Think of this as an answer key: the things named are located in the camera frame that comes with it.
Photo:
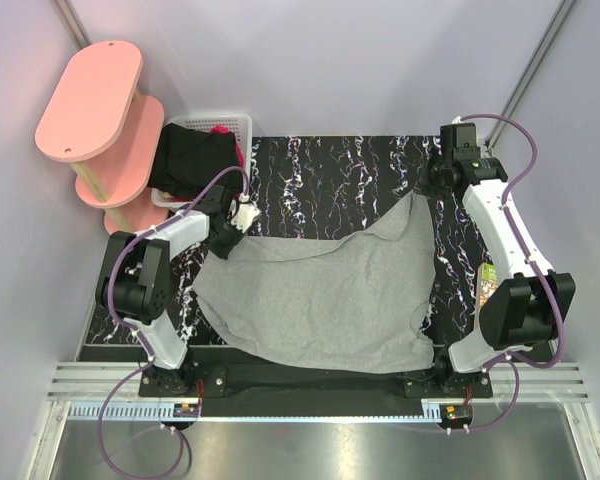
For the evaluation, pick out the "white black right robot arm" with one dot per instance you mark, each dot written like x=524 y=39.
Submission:
x=524 y=318

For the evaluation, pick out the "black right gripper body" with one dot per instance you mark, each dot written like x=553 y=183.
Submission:
x=431 y=182

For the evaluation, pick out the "grey t shirt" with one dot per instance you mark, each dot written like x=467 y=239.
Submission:
x=354 y=304

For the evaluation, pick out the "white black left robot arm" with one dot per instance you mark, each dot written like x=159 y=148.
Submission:
x=134 y=283

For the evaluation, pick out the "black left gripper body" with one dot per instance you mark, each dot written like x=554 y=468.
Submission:
x=221 y=245

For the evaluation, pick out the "aluminium frame rail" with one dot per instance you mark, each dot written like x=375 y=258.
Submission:
x=256 y=420

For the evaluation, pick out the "black t shirt in basket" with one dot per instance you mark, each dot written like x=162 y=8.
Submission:
x=184 y=162

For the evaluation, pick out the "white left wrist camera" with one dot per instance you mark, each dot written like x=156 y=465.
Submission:
x=245 y=214

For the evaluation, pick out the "pink three tier shelf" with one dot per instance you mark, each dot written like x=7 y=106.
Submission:
x=100 y=124

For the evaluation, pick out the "white perforated plastic basket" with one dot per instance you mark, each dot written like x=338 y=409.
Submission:
x=239 y=124

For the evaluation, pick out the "green picture book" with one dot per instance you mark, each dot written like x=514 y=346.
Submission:
x=487 y=284

